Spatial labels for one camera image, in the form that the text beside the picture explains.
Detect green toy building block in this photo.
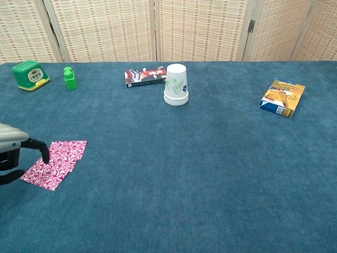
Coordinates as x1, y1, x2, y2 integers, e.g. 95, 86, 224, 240
63, 66, 79, 91

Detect yellow blue snack box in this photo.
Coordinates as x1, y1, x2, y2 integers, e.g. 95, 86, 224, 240
259, 77, 306, 119

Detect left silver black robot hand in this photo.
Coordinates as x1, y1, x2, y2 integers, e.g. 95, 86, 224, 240
0, 122, 50, 186

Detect green box with yellow base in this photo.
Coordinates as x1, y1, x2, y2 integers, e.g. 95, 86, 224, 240
11, 60, 51, 92

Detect blue felt table cover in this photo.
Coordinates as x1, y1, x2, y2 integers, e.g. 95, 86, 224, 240
0, 61, 337, 253

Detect black red white book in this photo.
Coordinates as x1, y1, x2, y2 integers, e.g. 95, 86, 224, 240
124, 65, 168, 89

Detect stacked white paper cups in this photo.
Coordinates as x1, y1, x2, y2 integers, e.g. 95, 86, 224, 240
163, 63, 190, 106

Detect woven bamboo screen panel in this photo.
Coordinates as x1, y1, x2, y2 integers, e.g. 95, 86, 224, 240
43, 0, 157, 63
291, 0, 337, 62
154, 0, 256, 62
0, 0, 64, 64
242, 0, 315, 62

